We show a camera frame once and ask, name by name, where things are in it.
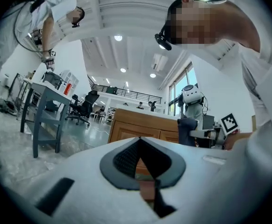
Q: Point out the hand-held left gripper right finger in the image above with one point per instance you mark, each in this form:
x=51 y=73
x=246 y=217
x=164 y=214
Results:
x=196 y=183

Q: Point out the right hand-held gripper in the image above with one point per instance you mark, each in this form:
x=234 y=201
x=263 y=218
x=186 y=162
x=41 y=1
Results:
x=229 y=123

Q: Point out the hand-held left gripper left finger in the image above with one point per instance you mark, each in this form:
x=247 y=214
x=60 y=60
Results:
x=80 y=183

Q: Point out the dark blue cloth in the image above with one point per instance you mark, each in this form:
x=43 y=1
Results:
x=186 y=130

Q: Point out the brown wooden cabinet door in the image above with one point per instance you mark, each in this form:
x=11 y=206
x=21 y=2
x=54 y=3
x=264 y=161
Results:
x=131 y=130
x=169 y=136

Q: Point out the person's right forearm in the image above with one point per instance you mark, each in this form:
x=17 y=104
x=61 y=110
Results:
x=238 y=140

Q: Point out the white countertop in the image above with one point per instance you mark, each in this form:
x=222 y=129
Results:
x=166 y=115

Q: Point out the wooden cabinet with white top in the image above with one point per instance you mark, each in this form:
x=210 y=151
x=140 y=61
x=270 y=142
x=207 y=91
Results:
x=145 y=119

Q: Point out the white rounded device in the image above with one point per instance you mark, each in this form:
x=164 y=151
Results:
x=192 y=94

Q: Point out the black faucet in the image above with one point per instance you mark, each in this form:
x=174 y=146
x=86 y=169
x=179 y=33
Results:
x=153 y=106

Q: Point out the large window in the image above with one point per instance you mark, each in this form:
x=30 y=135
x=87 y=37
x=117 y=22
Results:
x=182 y=80

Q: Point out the round ceiling light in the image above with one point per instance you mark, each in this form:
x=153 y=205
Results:
x=118 y=38
x=152 y=75
x=123 y=70

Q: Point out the black balcony railing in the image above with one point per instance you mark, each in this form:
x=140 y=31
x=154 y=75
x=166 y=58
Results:
x=131 y=93

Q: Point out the person's white shirt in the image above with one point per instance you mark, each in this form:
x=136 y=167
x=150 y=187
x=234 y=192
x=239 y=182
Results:
x=262 y=83

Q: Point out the ceiling air conditioner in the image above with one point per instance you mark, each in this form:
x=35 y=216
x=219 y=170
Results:
x=159 y=62

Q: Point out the black office chair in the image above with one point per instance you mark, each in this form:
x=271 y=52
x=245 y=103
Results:
x=88 y=101

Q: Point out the red container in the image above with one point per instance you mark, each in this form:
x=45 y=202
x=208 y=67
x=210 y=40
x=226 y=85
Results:
x=67 y=89

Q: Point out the dark table with pale top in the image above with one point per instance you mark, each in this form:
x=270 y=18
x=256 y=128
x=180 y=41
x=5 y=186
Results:
x=49 y=91

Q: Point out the white shelf unit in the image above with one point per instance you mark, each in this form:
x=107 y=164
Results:
x=70 y=78

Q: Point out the person's head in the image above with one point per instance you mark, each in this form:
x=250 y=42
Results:
x=196 y=20

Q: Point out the black head-worn camera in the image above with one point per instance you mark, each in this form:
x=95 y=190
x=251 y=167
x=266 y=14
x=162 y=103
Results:
x=164 y=43

